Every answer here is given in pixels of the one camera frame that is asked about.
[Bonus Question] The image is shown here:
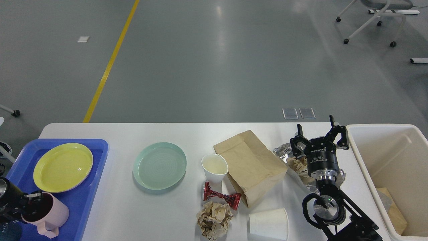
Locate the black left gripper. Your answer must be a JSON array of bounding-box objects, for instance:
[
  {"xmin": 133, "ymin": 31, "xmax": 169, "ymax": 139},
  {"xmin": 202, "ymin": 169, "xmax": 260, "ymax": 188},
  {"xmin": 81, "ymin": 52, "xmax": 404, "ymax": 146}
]
[{"xmin": 0, "ymin": 177, "xmax": 43, "ymax": 225}]

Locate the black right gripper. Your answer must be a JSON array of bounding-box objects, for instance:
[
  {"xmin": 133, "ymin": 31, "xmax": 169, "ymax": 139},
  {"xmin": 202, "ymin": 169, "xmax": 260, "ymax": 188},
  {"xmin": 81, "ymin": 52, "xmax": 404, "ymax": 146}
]
[{"xmin": 290, "ymin": 115, "xmax": 349, "ymax": 182}]

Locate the dark teal mug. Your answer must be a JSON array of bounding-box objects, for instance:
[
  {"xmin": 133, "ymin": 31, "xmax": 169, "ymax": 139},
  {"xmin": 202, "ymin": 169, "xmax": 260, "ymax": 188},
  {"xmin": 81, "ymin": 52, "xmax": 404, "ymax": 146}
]
[{"xmin": 0, "ymin": 222, "xmax": 22, "ymax": 241}]

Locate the pink mug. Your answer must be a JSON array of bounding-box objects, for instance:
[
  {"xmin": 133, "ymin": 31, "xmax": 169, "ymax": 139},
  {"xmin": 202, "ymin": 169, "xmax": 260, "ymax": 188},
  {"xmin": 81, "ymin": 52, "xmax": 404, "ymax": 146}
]
[{"xmin": 21, "ymin": 192, "xmax": 69, "ymax": 239}]

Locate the mint green plate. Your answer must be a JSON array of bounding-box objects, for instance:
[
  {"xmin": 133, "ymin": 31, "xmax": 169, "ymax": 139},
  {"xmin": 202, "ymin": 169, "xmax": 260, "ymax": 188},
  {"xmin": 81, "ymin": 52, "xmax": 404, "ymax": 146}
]
[{"xmin": 132, "ymin": 142, "xmax": 187, "ymax": 190}]

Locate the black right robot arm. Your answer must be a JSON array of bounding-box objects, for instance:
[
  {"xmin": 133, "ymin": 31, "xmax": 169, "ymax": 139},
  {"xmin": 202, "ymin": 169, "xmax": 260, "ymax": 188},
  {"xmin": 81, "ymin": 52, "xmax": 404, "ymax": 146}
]
[{"xmin": 290, "ymin": 115, "xmax": 383, "ymax": 241}]

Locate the right floor socket plate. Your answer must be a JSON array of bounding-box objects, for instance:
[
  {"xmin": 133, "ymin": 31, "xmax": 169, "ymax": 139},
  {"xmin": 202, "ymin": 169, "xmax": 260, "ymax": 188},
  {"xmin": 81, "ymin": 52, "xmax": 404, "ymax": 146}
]
[{"xmin": 299, "ymin": 108, "xmax": 316, "ymax": 119}]

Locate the floor socket plate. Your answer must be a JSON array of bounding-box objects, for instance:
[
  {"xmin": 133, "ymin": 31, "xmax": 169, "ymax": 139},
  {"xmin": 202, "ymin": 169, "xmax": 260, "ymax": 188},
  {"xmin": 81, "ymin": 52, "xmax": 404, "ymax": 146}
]
[
  {"xmin": 282, "ymin": 108, "xmax": 299, "ymax": 119},
  {"xmin": 299, "ymin": 108, "xmax": 316, "ymax": 119}
]

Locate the crumpled brown paper napkin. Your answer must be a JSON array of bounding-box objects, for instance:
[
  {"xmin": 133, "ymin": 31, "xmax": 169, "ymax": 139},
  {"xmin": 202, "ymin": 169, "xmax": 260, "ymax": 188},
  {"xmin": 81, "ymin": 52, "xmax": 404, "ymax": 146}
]
[{"xmin": 286, "ymin": 157, "xmax": 316, "ymax": 186}]

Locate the crumpled aluminium foil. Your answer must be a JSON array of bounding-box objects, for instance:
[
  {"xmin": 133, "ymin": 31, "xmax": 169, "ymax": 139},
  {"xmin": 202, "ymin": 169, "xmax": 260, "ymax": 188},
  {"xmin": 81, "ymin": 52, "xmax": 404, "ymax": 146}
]
[{"xmin": 274, "ymin": 140, "xmax": 346, "ymax": 194}]

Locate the left floor socket plate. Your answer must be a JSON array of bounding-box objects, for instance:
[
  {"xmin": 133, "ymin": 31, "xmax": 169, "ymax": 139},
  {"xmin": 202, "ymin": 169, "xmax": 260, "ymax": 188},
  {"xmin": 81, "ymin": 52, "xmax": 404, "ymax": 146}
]
[{"xmin": 282, "ymin": 108, "xmax": 299, "ymax": 119}]

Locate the yellow plate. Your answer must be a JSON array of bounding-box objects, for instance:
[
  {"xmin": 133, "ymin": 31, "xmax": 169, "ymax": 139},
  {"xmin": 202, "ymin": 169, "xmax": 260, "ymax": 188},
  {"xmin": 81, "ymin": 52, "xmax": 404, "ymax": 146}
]
[{"xmin": 33, "ymin": 143, "xmax": 94, "ymax": 193}]

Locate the blue plastic tray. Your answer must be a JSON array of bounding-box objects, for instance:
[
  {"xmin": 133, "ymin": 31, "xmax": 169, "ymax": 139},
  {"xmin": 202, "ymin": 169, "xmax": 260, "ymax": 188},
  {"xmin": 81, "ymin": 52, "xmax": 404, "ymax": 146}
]
[{"xmin": 5, "ymin": 139, "xmax": 109, "ymax": 241}]

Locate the brown paper bag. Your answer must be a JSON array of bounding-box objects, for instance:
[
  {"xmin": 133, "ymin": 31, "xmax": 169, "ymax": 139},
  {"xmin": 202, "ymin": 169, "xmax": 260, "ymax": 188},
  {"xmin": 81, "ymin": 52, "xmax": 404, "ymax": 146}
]
[{"xmin": 213, "ymin": 130, "xmax": 288, "ymax": 209}]

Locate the white plastic bin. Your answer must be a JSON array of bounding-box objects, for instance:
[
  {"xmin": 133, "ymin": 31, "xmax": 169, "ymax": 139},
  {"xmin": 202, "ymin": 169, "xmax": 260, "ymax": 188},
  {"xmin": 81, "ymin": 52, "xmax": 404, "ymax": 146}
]
[{"xmin": 346, "ymin": 124, "xmax": 428, "ymax": 241}]

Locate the lying white paper cup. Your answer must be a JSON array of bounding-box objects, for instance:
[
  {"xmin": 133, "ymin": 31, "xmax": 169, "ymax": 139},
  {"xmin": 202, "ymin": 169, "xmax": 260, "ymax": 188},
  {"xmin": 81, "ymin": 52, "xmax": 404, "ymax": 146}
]
[{"xmin": 249, "ymin": 207, "xmax": 289, "ymax": 241}]

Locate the chair leg with caster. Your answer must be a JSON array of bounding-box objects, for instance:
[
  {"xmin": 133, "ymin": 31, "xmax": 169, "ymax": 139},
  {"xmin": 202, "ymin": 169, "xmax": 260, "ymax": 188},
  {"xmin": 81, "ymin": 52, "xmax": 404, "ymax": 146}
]
[{"xmin": 0, "ymin": 105, "xmax": 20, "ymax": 117}]

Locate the red foil candy wrapper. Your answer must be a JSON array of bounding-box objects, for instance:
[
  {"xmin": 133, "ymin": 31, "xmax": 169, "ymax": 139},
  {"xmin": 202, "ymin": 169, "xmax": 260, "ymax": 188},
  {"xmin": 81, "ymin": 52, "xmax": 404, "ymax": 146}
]
[{"xmin": 202, "ymin": 181, "xmax": 241, "ymax": 211}]

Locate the upright white paper cup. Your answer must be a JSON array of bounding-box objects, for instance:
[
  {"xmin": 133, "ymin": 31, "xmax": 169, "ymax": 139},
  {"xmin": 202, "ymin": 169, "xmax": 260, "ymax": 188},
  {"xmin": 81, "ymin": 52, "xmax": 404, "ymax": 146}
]
[{"xmin": 201, "ymin": 154, "xmax": 229, "ymax": 184}]

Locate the brown paper in bin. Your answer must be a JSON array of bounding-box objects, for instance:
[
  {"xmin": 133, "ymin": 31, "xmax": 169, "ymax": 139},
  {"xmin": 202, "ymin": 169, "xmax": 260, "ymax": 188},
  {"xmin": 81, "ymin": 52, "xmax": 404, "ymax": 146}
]
[{"xmin": 376, "ymin": 187, "xmax": 408, "ymax": 235}]

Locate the white furniture foot right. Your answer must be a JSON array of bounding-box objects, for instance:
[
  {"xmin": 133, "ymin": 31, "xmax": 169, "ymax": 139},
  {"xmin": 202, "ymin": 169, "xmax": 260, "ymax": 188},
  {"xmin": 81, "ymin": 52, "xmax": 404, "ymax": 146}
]
[{"xmin": 410, "ymin": 58, "xmax": 428, "ymax": 64}]

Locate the crumpled brown paper ball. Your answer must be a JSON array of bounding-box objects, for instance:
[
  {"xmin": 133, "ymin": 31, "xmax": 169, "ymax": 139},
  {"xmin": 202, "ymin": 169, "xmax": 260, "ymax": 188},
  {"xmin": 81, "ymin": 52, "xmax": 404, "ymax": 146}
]
[{"xmin": 197, "ymin": 201, "xmax": 234, "ymax": 241}]

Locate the white table leg base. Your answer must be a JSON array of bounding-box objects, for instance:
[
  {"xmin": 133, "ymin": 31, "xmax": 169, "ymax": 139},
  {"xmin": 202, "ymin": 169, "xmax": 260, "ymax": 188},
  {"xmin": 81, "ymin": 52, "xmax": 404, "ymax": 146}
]
[{"xmin": 368, "ymin": 9, "xmax": 420, "ymax": 15}]

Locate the white office chair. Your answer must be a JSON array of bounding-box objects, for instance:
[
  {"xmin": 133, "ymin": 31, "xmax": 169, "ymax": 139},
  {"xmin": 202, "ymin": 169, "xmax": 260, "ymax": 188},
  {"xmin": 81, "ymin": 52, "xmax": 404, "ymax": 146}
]
[{"xmin": 343, "ymin": 0, "xmax": 413, "ymax": 48}]

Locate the white floor marker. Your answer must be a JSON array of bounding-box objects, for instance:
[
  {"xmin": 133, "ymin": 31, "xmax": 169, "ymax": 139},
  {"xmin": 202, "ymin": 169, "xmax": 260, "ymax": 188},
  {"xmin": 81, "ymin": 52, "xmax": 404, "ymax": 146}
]
[{"xmin": 77, "ymin": 36, "xmax": 90, "ymax": 43}]

